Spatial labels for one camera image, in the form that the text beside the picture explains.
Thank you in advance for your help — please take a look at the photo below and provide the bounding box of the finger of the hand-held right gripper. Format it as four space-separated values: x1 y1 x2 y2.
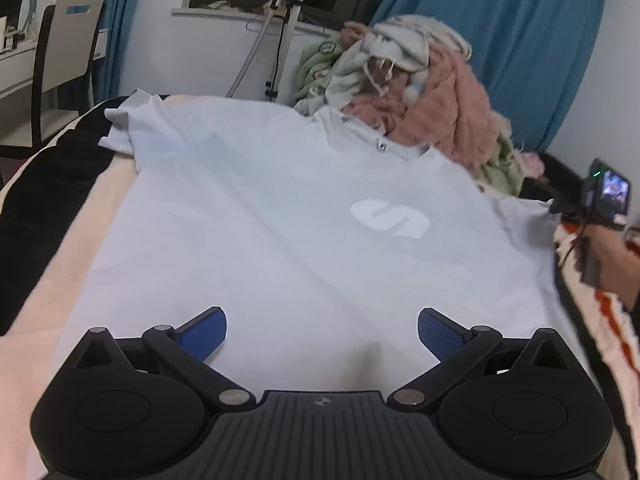
549 199 586 223

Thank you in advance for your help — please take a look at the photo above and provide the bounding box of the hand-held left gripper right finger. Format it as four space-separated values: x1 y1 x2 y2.
387 307 591 411

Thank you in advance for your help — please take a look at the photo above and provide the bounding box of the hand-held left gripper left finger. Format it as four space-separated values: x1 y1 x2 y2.
52 306 257 411

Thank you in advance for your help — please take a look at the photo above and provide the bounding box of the white t-shirt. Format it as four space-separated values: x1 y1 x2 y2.
25 89 596 476

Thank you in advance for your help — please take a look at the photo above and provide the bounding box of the pile of clothes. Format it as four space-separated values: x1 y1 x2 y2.
292 37 526 196

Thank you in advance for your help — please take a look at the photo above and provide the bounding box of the person's right hand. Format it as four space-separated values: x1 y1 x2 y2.
584 222 640 308

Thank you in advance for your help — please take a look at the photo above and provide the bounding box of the black armchair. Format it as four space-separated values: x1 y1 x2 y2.
520 152 592 206

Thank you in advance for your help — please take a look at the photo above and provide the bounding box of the small pink garment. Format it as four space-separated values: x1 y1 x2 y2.
517 152 547 179

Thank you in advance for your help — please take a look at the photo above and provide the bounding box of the pink fleece blanket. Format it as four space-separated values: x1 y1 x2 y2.
345 22 502 170

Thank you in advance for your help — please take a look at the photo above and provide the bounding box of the striped fleece blanket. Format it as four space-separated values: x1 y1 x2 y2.
0 95 640 480

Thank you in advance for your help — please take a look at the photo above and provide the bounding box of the blue curtain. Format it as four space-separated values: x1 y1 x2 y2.
370 0 608 161
70 0 147 106

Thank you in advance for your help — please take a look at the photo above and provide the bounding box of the grey white hoodie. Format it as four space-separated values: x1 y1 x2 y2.
325 15 473 111

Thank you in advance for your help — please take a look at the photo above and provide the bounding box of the white stand pole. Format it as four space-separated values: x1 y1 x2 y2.
264 2 302 105

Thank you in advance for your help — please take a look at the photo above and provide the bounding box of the white chair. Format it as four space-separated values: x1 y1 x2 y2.
30 0 107 147

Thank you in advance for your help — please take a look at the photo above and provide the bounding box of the white dressing table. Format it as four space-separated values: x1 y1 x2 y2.
0 37 61 147

